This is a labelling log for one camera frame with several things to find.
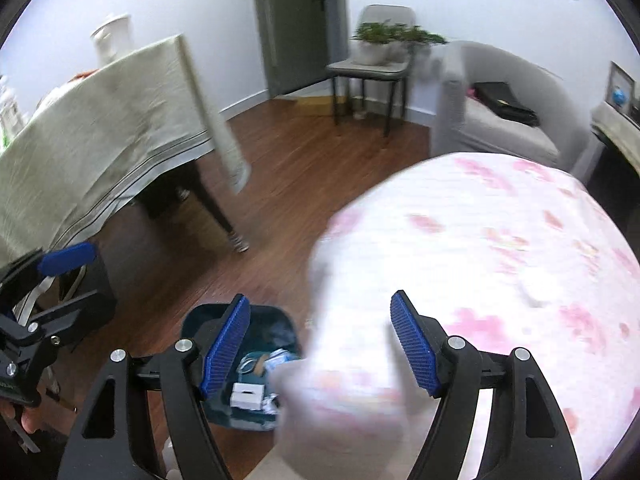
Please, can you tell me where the grey armchair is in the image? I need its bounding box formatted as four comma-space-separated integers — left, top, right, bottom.
430, 41, 591, 176

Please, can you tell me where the beige lace sideboard runner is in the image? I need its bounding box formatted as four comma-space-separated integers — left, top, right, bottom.
591, 102, 640, 174

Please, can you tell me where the framed globe picture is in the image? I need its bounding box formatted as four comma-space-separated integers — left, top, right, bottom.
605, 62, 639, 125

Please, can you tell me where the pink floral tablecloth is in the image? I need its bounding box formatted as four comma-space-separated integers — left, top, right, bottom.
273, 154, 639, 479

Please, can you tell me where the grey chair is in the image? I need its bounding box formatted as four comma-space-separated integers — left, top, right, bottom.
326, 4, 416, 139

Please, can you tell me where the dark teal trash bin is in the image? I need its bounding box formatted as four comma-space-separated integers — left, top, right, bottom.
203, 304, 302, 432

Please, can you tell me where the dark wooden table leg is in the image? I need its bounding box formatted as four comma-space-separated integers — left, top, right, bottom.
191, 162, 250, 254

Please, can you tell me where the blue white packet in bin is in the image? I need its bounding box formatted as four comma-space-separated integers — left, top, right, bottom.
264, 349, 299, 373

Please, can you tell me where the dark grey door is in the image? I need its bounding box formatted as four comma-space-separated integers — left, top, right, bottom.
255, 0, 347, 98

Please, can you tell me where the potted green plant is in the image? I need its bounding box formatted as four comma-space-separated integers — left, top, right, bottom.
352, 21, 447, 66

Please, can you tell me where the white box in bin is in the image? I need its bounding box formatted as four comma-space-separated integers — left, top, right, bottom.
230, 382, 265, 412

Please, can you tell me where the beige fringed tablecloth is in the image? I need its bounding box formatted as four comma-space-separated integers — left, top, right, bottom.
1, 35, 250, 263

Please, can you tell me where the black bag on armchair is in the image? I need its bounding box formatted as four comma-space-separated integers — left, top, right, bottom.
472, 81, 540, 128

